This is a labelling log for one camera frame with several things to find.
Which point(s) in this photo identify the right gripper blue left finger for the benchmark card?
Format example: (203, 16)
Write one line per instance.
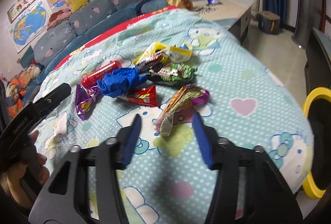
(130, 135)

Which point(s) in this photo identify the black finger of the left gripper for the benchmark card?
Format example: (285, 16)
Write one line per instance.
(48, 103)

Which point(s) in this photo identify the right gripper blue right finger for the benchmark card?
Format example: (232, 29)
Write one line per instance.
(203, 135)

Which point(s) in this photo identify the red snickers candy wrapper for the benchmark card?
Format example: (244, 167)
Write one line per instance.
(141, 96)

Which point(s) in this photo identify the purple gold snack wrapper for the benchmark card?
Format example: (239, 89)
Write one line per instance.
(186, 96)

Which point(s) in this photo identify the blue plastic bag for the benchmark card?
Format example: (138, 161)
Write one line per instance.
(120, 81)

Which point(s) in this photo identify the purple foil snack wrapper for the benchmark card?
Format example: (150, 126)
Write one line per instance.
(84, 98)

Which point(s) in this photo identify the red cylindrical candy tube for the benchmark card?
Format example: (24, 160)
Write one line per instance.
(90, 80)

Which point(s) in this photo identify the yellow rimmed black trash bin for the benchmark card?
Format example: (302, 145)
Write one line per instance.
(317, 110)

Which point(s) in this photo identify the person's left hand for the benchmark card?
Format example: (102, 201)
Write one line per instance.
(23, 171)

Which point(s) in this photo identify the pile of clothes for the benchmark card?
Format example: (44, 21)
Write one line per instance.
(17, 88)

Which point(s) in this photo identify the green snack wrapper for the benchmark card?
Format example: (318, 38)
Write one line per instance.
(172, 74)

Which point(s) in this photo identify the hello kitty patterned blanket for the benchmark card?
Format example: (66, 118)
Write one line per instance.
(167, 180)

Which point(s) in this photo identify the yellow white snack wrapper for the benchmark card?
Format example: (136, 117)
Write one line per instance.
(158, 54)

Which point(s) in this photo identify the world map poster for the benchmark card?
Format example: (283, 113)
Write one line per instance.
(29, 25)

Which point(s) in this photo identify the calligraphy scroll left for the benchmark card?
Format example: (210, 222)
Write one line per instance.
(17, 9)

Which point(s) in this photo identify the blue grey sofa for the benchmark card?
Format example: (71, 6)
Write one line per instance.
(82, 26)

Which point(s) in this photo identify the coffee table with drawer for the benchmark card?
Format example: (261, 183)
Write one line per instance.
(235, 15)

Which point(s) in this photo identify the dark blue storage stool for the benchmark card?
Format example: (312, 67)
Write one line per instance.
(269, 22)

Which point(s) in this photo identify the blue white candy wrapper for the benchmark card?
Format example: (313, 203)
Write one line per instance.
(212, 2)

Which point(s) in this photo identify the tv cabinet with tablecloth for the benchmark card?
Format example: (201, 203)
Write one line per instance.
(318, 66)

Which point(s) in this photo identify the grey tower air conditioner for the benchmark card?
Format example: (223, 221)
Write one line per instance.
(308, 17)

